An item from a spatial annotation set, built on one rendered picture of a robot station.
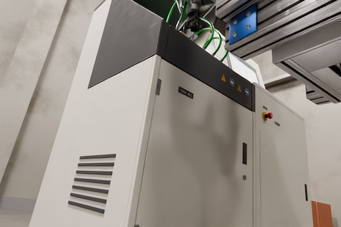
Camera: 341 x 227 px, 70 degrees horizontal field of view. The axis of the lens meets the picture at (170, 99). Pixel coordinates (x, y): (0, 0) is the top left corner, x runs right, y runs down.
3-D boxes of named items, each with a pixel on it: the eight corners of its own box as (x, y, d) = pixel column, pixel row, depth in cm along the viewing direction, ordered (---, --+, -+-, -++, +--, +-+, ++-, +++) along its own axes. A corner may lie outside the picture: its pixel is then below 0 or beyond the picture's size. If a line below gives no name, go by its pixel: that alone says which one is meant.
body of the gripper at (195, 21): (194, 23, 134) (195, 6, 138) (182, 29, 140) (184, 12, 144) (203, 30, 138) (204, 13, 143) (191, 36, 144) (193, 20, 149)
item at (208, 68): (164, 58, 92) (169, 24, 98) (157, 62, 95) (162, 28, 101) (251, 110, 129) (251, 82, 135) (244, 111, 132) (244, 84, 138)
